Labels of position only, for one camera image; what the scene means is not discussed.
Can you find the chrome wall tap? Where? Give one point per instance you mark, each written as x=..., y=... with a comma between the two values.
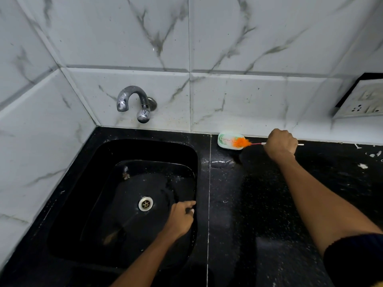
x=134, y=101

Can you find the black kitchen sink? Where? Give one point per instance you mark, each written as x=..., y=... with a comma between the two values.
x=125, y=203

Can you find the dark sleeve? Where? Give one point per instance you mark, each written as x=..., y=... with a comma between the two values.
x=356, y=260

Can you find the person's left hand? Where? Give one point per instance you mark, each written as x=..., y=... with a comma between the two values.
x=179, y=219

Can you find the person's right forearm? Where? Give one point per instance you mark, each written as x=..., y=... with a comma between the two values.
x=317, y=203

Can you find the person's right fingers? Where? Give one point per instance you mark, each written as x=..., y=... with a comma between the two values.
x=287, y=140

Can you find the person's left thumb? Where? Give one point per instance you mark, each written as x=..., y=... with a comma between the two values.
x=187, y=203

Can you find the metal sink drain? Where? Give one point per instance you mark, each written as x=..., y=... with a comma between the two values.
x=145, y=203

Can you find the white green soap dish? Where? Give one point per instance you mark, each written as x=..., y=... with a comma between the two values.
x=227, y=141

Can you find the person's right hand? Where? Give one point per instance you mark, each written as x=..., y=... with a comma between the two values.
x=279, y=144

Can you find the white wall switch socket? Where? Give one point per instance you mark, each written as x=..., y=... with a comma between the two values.
x=363, y=101

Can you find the orange feather duster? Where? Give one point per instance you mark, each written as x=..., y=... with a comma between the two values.
x=244, y=143

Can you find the person's left forearm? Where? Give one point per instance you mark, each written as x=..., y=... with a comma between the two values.
x=143, y=263

